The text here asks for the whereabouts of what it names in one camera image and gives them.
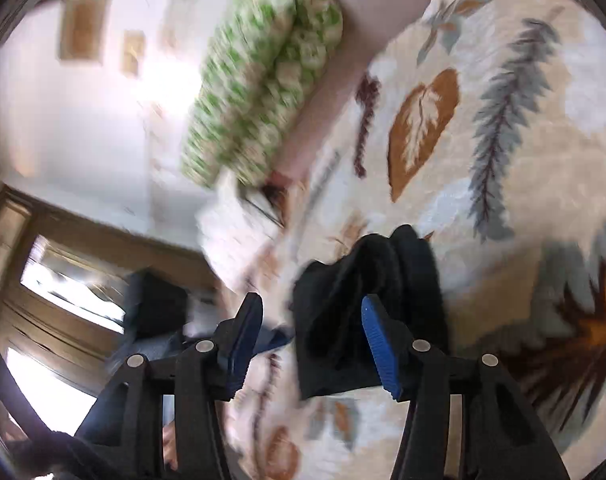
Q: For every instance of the green patterned quilt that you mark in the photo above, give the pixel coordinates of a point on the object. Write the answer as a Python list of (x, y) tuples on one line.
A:
[(263, 85)]

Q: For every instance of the white leaf print pillow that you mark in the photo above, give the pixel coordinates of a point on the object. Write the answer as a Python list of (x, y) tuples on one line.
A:
[(233, 230)]

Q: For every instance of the wooden door with glass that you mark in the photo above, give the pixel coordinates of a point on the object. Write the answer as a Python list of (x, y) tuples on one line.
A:
[(58, 320)]

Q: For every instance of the pink bed sheet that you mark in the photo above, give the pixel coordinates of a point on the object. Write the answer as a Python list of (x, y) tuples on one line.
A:
[(353, 35)]

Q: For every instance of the leaf print blanket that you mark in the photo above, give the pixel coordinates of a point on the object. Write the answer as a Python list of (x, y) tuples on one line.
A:
[(533, 110)]

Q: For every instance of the large wooden picture frame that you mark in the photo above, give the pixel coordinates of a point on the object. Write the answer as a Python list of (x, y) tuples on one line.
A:
[(84, 25)]

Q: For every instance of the small wooden picture frame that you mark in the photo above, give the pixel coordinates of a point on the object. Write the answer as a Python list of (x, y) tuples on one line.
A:
[(132, 54)]

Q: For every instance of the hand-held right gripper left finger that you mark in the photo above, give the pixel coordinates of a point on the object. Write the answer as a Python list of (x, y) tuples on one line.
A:
[(245, 340)]

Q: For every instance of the black pants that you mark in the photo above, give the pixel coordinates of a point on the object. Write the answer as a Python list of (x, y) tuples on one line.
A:
[(333, 310)]

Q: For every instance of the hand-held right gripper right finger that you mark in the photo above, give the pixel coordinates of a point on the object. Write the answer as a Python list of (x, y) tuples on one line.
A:
[(378, 345)]

